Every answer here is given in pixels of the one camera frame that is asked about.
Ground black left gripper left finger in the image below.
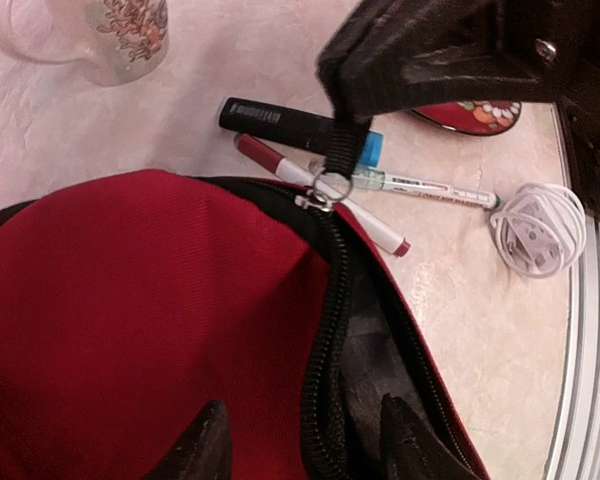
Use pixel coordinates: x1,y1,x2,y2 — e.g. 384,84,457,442
144,401,232,480

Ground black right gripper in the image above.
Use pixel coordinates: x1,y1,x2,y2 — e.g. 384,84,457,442
317,1,600,221

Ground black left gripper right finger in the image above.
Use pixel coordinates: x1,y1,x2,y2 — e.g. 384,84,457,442
380,394,478,480

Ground red student backpack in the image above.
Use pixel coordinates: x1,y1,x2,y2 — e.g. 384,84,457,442
0,170,487,479

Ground red floral plate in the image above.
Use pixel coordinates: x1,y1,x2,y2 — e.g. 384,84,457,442
411,100,522,137

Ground black marker tube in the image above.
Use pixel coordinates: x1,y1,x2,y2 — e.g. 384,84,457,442
218,97,332,156

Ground white marker pen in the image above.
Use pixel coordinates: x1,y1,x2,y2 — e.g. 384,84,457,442
352,166,501,210

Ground red capped marker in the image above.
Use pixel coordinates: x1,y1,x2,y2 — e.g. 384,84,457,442
234,134,410,257

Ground white floral mug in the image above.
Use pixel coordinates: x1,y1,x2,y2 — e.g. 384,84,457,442
0,0,169,86

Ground aluminium front rail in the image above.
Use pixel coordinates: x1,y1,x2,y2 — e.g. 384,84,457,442
544,216,600,479

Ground white charger with cable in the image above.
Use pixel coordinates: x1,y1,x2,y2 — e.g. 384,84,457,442
490,182,587,279

